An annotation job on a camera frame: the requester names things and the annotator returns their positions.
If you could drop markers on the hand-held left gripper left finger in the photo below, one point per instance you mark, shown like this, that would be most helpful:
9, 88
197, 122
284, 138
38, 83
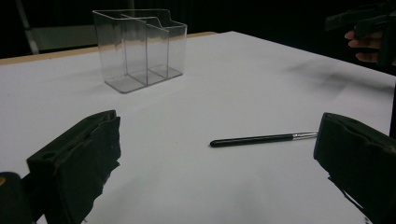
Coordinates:
74, 161

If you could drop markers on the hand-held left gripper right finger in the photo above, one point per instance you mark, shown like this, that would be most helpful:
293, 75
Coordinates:
358, 155

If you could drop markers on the black pen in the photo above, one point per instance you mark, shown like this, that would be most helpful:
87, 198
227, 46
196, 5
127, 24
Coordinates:
258, 140

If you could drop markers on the clear plastic divided organizer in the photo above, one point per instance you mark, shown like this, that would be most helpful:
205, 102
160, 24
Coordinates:
140, 49

